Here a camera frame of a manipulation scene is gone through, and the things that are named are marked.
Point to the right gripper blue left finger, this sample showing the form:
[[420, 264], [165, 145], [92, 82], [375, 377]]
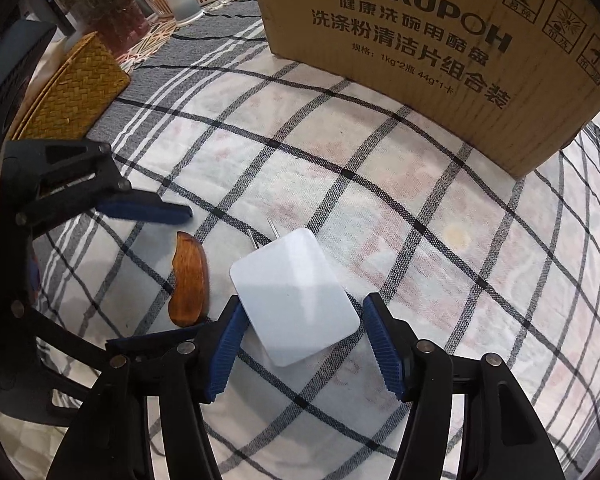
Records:
[[223, 344]]

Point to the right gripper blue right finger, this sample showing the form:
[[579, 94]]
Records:
[[380, 327]]

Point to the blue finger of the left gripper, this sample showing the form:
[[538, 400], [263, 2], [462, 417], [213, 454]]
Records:
[[153, 342], [145, 208]]

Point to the white charger block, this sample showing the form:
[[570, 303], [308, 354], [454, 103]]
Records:
[[293, 298]]

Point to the woven wicker tissue box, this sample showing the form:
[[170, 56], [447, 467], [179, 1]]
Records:
[[78, 93]]

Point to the checked grey white tablecloth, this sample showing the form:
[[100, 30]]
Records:
[[473, 260]]

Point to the small white cylinder speaker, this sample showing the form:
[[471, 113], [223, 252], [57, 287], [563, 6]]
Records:
[[184, 10]]

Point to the dried flower vase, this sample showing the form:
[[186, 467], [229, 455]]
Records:
[[119, 23]]

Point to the brown cardboard box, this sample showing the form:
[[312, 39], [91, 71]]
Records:
[[515, 79]]

